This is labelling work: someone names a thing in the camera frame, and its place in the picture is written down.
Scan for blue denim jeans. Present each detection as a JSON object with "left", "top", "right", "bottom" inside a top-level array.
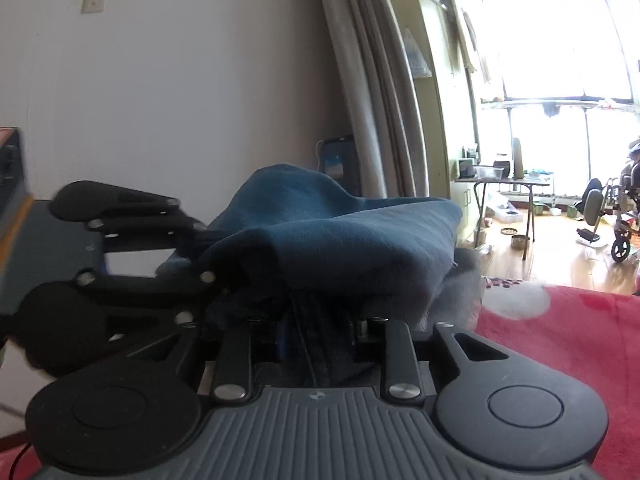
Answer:
[{"left": 156, "top": 165, "right": 461, "bottom": 326}]

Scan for stack of folded clothes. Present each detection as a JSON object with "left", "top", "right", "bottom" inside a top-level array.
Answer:
[{"left": 418, "top": 248, "right": 486, "bottom": 334}]

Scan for folding table with items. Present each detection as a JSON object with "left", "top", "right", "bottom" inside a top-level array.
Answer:
[{"left": 454, "top": 138, "right": 550, "bottom": 261}]

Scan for pink floral bed blanket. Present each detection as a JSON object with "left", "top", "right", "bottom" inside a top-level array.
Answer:
[{"left": 26, "top": 282, "right": 639, "bottom": 479}]

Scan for grey window curtain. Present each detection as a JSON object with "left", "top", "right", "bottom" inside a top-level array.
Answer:
[{"left": 321, "top": 0, "right": 430, "bottom": 198}]

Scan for black camera box orange trim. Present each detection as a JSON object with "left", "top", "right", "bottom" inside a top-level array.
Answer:
[{"left": 0, "top": 127, "right": 34, "bottom": 274}]

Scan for dark blue box by wall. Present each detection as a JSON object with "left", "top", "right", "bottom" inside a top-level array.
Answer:
[{"left": 319, "top": 136, "right": 361, "bottom": 196}]

